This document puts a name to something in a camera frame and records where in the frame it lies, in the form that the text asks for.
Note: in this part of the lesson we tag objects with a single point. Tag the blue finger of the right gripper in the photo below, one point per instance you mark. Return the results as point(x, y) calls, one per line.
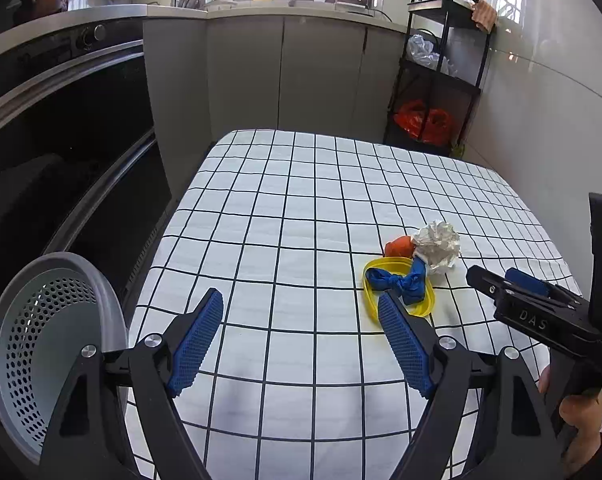
point(497, 288)
point(536, 286)

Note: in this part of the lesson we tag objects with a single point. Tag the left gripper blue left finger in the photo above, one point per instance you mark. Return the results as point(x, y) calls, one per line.
point(189, 337)

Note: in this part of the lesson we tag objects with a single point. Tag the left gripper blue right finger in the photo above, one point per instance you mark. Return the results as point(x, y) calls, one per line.
point(412, 340)

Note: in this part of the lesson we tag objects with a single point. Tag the blue cloth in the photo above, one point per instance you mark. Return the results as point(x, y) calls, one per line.
point(406, 277)

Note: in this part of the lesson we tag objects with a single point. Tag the white paper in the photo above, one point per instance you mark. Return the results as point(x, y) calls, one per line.
point(438, 246)

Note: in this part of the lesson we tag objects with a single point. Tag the small orange trash piece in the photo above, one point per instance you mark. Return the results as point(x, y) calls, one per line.
point(401, 247)

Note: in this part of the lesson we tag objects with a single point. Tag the grey perforated trash basket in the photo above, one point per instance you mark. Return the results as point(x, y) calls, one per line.
point(54, 307)

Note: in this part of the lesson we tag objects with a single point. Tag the grey kitchen cabinets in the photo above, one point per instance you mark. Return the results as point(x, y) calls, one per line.
point(296, 69)

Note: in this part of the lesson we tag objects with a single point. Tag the person's right hand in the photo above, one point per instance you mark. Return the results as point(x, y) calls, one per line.
point(584, 413)

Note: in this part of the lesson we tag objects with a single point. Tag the white black grid tablecloth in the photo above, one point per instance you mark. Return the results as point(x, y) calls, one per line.
point(299, 381)

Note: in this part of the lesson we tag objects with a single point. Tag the orange plastic bag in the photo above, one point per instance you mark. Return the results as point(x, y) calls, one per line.
point(436, 127)

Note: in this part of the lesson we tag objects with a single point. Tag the black metal shelf rack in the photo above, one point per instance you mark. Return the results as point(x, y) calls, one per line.
point(442, 22)

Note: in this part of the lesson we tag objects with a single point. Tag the clear white plastic bag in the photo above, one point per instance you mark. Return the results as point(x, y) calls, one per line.
point(421, 51)

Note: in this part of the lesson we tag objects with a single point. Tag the black oven knob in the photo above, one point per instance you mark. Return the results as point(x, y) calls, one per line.
point(91, 36)

